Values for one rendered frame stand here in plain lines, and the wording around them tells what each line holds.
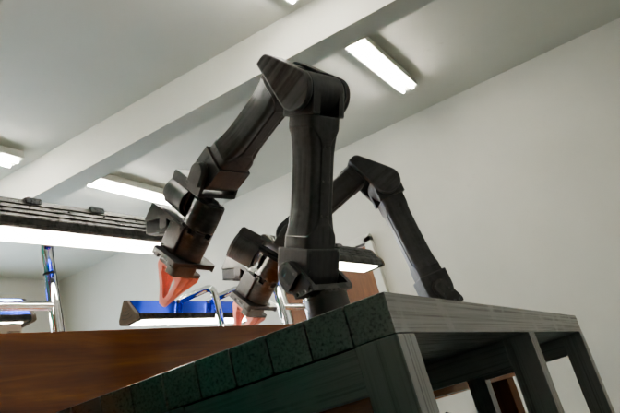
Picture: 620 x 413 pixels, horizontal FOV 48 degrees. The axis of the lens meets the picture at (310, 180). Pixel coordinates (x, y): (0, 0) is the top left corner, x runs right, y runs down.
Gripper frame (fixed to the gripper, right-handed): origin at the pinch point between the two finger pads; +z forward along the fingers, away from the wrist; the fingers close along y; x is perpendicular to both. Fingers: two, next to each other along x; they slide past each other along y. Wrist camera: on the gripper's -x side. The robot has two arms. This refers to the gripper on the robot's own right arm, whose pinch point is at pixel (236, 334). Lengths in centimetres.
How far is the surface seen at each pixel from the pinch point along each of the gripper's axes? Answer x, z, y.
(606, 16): -116, -207, -441
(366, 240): -206, 48, -429
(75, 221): -20.6, -12.7, 36.6
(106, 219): -22.8, -13.1, 27.7
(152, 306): -59, 30, -39
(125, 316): -60, 33, -30
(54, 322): -22.1, 10.7, 29.2
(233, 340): 22.8, -14.8, 34.5
